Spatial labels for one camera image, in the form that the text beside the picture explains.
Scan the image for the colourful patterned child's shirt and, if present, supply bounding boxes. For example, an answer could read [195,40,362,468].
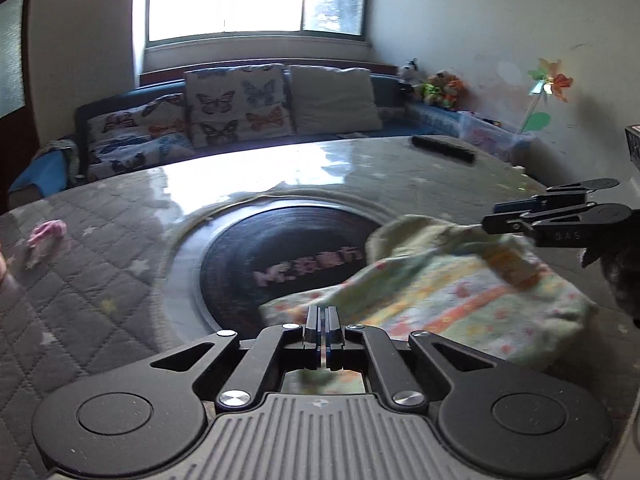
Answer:
[259,214,595,370]

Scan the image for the clear plastic storage box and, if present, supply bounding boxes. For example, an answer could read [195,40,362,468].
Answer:
[459,112,536,165]

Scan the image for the black remote control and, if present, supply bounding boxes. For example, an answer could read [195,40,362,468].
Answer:
[411,136,476,165]

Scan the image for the black round induction cooktop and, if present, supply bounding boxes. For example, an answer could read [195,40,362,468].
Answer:
[199,204,396,340]

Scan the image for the colourful paper pinwheel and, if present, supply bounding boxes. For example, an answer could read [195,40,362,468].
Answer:
[518,58,574,133]

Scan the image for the orange plush toy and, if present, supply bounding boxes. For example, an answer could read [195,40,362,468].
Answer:
[442,75,465,110]

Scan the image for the brown plush bear green vest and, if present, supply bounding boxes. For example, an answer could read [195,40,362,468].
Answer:
[422,72,450,106]

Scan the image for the black white plush cow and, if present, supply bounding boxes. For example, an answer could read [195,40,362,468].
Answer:
[398,58,423,92]

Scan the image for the plain beige cushion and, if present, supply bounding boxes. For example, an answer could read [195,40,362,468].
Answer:
[288,65,383,134]

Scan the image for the small pink toy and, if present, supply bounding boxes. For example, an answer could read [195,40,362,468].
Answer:
[27,219,67,259]

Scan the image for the lying butterfly print cushion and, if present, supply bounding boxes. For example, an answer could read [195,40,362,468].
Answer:
[88,93,196,181]

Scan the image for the upright butterfly print cushion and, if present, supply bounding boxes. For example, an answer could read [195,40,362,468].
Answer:
[184,64,294,148]

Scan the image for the blue sofa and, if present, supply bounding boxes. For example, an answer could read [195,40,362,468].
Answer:
[8,64,501,196]

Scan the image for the dark wooden door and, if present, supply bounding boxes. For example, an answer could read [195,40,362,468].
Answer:
[1,0,39,195]

